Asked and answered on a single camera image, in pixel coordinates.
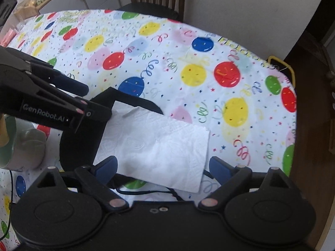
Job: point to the wooden chair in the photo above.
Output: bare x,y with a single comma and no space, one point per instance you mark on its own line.
154,0

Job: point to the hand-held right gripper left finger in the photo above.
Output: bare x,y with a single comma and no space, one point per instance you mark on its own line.
107,167

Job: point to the white paper tissue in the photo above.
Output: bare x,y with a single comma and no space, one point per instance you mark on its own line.
157,149

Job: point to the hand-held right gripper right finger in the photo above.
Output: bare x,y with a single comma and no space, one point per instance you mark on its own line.
219,168

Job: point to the balloon print tablecloth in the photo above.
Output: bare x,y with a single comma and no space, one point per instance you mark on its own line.
178,96

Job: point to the plastic bag of snacks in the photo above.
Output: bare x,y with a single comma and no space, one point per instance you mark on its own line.
27,4

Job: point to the black eye mask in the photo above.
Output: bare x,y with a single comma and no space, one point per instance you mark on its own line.
81,141

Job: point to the pale green cup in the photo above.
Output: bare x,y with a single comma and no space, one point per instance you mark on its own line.
28,149

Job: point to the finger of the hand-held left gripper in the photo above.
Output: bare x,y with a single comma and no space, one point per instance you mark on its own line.
52,102
74,86

